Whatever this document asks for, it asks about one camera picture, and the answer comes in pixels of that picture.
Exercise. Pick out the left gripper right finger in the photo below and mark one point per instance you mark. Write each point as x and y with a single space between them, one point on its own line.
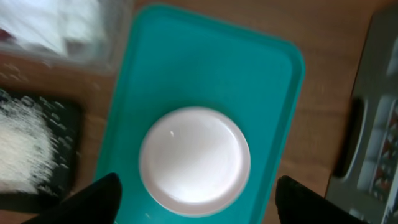
297 204

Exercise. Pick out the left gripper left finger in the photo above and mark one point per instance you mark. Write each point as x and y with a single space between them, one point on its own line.
98 203

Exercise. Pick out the large white plate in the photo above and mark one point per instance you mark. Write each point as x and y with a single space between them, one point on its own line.
194 161

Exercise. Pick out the white napkin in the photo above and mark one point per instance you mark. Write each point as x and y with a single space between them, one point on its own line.
52 24

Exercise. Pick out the grey dishwasher rack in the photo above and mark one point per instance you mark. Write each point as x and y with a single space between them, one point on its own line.
364 182

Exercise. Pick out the pile of rice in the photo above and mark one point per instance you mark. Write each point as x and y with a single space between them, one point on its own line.
27 149

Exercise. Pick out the black tray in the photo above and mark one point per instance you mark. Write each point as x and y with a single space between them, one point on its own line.
64 117

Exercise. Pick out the teal serving tray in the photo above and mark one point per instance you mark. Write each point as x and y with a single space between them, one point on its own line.
176 58

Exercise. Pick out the clear plastic bin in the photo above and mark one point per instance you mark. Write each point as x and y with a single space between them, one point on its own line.
102 56

